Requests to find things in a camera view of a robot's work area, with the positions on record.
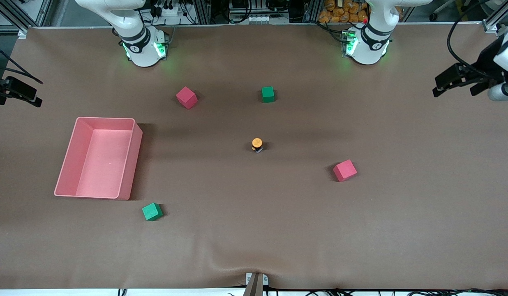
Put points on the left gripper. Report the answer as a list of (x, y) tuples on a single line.
[(485, 61)]

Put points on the orange capped black button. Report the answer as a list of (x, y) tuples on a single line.
[(257, 143)]

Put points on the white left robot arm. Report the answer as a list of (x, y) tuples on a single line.
[(371, 47)]

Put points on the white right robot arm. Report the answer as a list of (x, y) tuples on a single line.
[(141, 53)]

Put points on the pink plastic bin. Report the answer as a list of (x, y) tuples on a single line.
[(102, 172)]

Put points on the orange snack bag pile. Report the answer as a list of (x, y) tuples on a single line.
[(344, 12)]

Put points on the pink foam cube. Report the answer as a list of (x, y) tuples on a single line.
[(186, 98), (344, 171)]

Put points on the white power strip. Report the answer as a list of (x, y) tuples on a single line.
[(172, 10)]

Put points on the green foam cube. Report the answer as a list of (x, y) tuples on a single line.
[(268, 94), (151, 212)]

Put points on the white terminal block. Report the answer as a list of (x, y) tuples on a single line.
[(256, 19)]

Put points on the brown table cover sheet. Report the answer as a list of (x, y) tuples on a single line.
[(254, 226)]

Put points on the aluminium frame profile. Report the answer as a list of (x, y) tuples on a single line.
[(200, 10), (497, 18), (44, 10)]

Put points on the metal table edge bracket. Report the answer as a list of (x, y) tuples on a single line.
[(265, 280)]

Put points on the brown camera mount bar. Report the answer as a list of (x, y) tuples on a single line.
[(255, 290)]

